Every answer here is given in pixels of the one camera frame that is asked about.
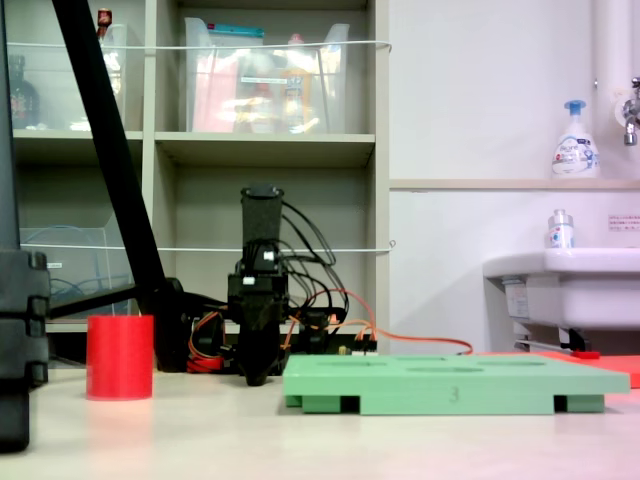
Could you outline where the metal faucet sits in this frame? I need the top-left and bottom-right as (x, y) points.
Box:
(614, 76), (640, 147)

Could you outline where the red cylinder block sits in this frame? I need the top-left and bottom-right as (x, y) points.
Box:
(86, 314), (155, 402)

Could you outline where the white soap pump bottle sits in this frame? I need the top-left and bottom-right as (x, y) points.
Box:
(551, 99), (601, 180)

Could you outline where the green board with shaped holes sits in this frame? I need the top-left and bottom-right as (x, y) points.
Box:
(282, 353), (631, 416)

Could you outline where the small circuit board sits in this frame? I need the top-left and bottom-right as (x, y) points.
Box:
(338, 343), (379, 358)

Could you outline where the red flat mat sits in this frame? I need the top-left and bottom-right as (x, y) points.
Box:
(474, 349), (640, 390)

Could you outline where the large clear plastic bin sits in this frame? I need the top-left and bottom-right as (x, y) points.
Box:
(183, 17), (351, 135)

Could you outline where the thick black tripod leg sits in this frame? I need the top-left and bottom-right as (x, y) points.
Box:
(51, 0), (189, 374)

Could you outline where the blue-topped packet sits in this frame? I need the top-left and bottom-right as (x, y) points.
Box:
(206, 22), (266, 47)

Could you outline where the black wire bundle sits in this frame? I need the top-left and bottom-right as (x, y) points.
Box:
(277, 199), (352, 329)

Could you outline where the orange cable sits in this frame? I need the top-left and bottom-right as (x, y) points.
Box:
(283, 288), (474, 357)

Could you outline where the black clamp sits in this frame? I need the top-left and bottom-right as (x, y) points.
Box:
(298, 308), (334, 355)

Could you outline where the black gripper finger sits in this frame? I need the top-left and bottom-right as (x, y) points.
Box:
(237, 324), (282, 387)

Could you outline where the red wire bundle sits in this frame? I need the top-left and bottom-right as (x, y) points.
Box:
(186, 351), (224, 374)

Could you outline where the dark round bottle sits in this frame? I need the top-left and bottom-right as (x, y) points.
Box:
(7, 53), (41, 131)

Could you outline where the pink-printed wall label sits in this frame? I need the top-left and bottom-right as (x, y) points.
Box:
(607, 213), (640, 233)

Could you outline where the white sink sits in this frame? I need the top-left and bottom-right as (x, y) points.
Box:
(482, 247), (640, 332)

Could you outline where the red-capped bottle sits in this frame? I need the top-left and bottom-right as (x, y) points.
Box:
(95, 7), (124, 96)

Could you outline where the thin black tripod strut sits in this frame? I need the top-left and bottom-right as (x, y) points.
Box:
(47, 283), (139, 321)

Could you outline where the notched black stack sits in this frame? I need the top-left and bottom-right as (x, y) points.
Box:
(0, 248), (51, 454)

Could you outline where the small silver-capped bottle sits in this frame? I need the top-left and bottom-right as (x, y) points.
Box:
(545, 208), (576, 250)

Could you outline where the white cord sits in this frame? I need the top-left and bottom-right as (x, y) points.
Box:
(19, 239), (398, 255)
(6, 39), (393, 54)

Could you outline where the dark vertical tripod post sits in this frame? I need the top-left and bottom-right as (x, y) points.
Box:
(0, 0), (22, 251)

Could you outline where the clear box with blue cables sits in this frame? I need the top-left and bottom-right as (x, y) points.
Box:
(19, 226), (137, 321)

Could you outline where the orange-labelled bottle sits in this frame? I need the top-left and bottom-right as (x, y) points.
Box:
(280, 33), (315, 133)

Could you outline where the beige shelf unit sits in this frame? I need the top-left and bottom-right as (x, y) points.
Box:
(0, 0), (392, 371)

